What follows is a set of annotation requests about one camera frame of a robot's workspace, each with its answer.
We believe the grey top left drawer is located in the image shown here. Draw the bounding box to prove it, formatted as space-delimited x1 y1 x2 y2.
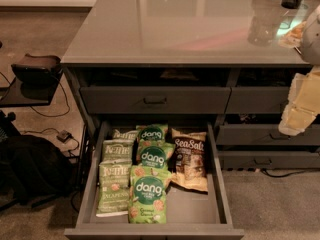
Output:
80 86 230 114

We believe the brown sea salt chip bag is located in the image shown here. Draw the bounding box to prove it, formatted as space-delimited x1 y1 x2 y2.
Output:
171 129 208 192

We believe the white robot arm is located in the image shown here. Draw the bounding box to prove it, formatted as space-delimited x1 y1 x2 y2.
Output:
278 6 320 136

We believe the green dang chip bag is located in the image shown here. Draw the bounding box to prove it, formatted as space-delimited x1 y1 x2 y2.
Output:
136 124 168 142
136 141 175 169
128 165 171 224

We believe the black bag on floor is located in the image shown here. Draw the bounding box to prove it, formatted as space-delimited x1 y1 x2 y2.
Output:
0 135 72 205

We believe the green kettle chip bag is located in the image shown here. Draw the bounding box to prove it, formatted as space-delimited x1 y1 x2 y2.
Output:
102 139 133 162
112 129 138 141

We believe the black power adapter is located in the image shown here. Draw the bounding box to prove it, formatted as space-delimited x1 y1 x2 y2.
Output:
56 130 71 143

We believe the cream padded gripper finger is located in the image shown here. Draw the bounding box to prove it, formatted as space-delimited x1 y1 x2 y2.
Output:
278 104 316 136
288 67 320 114

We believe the middle green Dang chip bag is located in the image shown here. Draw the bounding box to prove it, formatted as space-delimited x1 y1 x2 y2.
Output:
136 141 175 169

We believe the green jalapeno chip bag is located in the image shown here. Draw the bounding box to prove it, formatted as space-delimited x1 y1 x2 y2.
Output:
96 163 131 217

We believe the checkered fiducial marker board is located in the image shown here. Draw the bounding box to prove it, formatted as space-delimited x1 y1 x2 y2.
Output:
278 21 306 48

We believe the front green Dang chip bag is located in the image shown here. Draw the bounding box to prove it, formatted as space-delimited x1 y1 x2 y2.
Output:
128 165 171 224

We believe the middle green Kettle chip bag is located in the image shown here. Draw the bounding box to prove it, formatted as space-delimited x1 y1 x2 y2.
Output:
102 139 133 162

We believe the grey top right drawer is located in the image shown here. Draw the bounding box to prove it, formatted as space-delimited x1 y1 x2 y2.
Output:
226 87 289 114

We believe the rear green Kettle chip bag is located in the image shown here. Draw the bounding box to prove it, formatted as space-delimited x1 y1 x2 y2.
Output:
112 129 138 141

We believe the open grey middle drawer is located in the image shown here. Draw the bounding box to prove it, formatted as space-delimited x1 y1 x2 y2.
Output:
65 122 244 240

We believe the rear green Dang chip bag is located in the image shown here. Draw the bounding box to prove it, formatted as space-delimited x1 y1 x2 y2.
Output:
136 124 168 142

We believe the black floor cable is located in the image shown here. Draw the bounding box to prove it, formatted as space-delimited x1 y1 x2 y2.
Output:
19 73 81 152

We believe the grey middle right drawer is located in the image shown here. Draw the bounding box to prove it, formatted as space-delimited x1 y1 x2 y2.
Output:
216 124 320 146

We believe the grey bottom right drawer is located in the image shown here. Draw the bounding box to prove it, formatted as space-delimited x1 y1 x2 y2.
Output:
218 151 320 169

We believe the grey counter cabinet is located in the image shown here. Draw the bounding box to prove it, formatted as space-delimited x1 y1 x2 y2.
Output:
63 0 319 163

